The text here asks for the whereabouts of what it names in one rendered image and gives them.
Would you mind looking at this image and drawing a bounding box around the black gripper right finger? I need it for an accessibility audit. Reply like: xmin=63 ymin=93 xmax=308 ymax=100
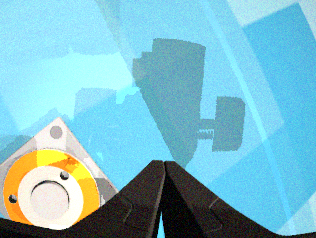
xmin=162 ymin=160 xmax=316 ymax=238

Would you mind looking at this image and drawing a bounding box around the orange round plate with holes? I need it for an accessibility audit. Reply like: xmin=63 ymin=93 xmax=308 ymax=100
xmin=3 ymin=148 xmax=100 ymax=229

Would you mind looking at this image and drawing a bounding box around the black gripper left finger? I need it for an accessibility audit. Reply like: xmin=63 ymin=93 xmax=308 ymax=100
xmin=0 ymin=160 xmax=166 ymax=238

